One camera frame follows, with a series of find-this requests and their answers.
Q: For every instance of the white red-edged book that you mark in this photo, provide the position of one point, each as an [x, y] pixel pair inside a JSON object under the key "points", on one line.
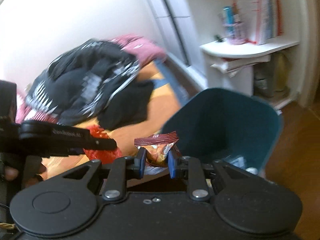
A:
{"points": [[250, 14]]}

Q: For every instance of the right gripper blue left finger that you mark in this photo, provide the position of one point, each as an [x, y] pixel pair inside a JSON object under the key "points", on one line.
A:
{"points": [[139, 163]]}

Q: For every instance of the row of colourful books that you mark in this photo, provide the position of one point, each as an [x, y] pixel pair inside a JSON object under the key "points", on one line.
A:
{"points": [[271, 20]]}

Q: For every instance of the black garment on bed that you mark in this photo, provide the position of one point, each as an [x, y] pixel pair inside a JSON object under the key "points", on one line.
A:
{"points": [[128, 107]]}

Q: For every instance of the wooden door frame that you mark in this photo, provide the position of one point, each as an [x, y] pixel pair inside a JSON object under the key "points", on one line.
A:
{"points": [[310, 41]]}

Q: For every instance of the grey bag on shelf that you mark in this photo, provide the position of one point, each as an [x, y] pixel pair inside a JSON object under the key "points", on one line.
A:
{"points": [[263, 79]]}

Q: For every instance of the small green object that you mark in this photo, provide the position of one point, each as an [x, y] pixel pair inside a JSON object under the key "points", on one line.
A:
{"points": [[219, 38]]}

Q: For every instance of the sliding glass door frame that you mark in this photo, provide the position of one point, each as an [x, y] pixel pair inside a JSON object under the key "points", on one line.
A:
{"points": [[177, 28]]}

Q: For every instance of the blue cloth strip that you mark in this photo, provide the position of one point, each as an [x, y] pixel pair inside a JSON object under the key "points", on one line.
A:
{"points": [[168, 78]]}

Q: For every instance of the purple pen holder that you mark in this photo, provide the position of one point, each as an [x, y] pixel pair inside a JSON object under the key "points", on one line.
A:
{"points": [[235, 33]]}

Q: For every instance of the pink quilted blanket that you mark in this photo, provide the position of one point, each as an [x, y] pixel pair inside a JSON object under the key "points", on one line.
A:
{"points": [[144, 50]]}

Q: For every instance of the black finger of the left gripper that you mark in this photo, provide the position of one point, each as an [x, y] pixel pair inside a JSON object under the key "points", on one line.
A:
{"points": [[43, 138]]}

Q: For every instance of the white plastic wrapper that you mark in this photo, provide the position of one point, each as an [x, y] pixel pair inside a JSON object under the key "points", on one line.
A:
{"points": [[240, 162]]}

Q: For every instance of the brown snack packet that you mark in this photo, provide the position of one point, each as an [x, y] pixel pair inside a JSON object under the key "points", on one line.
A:
{"points": [[158, 147]]}

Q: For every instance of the red orange plastic bag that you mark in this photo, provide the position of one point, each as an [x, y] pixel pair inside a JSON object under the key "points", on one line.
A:
{"points": [[104, 150]]}

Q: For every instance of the olive yellow bag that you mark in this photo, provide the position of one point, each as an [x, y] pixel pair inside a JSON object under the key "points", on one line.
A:
{"points": [[281, 71]]}

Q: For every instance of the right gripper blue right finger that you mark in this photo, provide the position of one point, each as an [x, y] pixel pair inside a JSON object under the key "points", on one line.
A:
{"points": [[174, 160]]}

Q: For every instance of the white corner shelf unit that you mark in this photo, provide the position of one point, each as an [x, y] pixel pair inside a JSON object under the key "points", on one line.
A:
{"points": [[294, 23]]}

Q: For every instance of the stack of papers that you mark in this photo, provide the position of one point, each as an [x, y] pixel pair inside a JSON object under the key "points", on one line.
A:
{"points": [[232, 66]]}

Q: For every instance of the teal trash bin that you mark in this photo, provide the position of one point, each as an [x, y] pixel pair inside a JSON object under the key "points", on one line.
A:
{"points": [[222, 124]]}

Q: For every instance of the black white patterned blanket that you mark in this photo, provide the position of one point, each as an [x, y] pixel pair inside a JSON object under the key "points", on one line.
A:
{"points": [[82, 82]]}

